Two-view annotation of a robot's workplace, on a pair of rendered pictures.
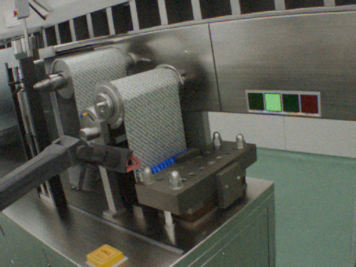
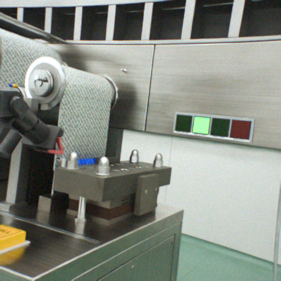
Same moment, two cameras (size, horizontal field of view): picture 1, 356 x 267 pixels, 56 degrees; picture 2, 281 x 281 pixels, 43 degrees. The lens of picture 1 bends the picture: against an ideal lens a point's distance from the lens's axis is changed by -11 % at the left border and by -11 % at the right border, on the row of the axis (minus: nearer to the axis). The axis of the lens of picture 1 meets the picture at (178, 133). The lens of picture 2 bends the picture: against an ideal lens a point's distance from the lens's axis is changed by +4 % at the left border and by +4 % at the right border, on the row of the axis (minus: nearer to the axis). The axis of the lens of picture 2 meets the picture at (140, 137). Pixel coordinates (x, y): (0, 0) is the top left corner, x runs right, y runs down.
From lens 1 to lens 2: 0.30 m
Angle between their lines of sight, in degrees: 19
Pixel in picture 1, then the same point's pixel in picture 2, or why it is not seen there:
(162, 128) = (90, 128)
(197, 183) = (122, 176)
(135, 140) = (65, 126)
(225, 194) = (142, 200)
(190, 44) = (131, 62)
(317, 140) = (197, 222)
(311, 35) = (259, 63)
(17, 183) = not seen: outside the picture
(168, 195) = (94, 178)
